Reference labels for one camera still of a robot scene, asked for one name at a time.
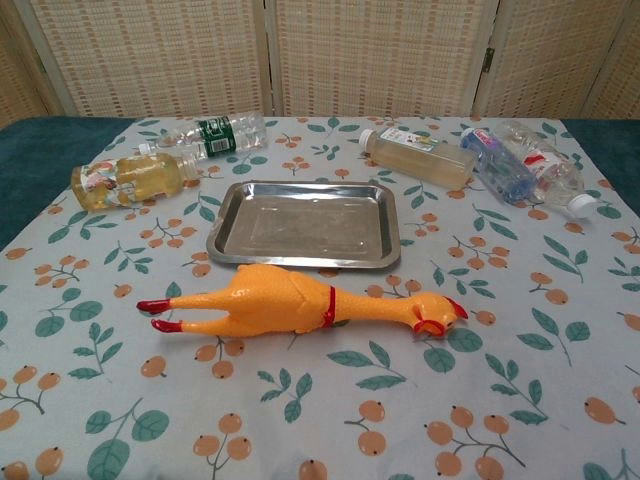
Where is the rectangular metal tray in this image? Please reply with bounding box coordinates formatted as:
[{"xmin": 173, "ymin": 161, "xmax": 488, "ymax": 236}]
[{"xmin": 206, "ymin": 180, "xmax": 403, "ymax": 271}]

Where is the clear bottle green label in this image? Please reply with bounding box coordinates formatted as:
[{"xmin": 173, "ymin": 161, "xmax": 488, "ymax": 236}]
[{"xmin": 138, "ymin": 110, "xmax": 269, "ymax": 161}]

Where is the orange rubber toy chicken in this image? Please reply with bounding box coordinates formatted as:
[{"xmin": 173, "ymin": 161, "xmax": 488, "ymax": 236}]
[{"xmin": 136, "ymin": 263, "xmax": 470, "ymax": 346}]

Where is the woven folding screen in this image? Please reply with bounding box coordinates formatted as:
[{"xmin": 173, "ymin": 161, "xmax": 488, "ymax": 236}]
[{"xmin": 0, "ymin": 0, "xmax": 640, "ymax": 121}]

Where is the yellow drink bottle peach label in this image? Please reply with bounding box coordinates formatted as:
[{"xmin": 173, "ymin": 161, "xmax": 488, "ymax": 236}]
[{"xmin": 70, "ymin": 149, "xmax": 201, "ymax": 214}]

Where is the clear bottle red label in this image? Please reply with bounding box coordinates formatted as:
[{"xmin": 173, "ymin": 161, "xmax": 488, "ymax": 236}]
[{"xmin": 494, "ymin": 118, "xmax": 599, "ymax": 220}]

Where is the clear bottle blue label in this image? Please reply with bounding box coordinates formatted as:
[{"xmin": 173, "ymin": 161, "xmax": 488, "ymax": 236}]
[{"xmin": 459, "ymin": 127, "xmax": 544, "ymax": 206}]

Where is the floral leaf print tablecloth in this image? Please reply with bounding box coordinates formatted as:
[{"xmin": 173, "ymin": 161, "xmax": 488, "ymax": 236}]
[{"xmin": 0, "ymin": 115, "xmax": 640, "ymax": 480}]

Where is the pale juice bottle white cap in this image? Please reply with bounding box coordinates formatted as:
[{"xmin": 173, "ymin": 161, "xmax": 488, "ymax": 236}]
[{"xmin": 358, "ymin": 126, "xmax": 479, "ymax": 191}]

